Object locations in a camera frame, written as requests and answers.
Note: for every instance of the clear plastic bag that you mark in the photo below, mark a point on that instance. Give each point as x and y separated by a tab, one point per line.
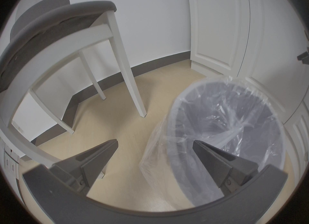
154	150

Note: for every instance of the white trash bin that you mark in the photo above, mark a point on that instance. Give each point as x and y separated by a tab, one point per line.
172	126

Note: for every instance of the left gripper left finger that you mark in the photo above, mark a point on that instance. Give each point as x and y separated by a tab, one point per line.
94	162

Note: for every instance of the white chair with grey cushions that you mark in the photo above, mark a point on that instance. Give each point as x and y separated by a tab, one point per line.
60	39

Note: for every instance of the white wardrobe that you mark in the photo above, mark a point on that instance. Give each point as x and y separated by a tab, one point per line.
217	25

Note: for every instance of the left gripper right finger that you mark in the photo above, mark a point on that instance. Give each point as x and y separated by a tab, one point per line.
217	165

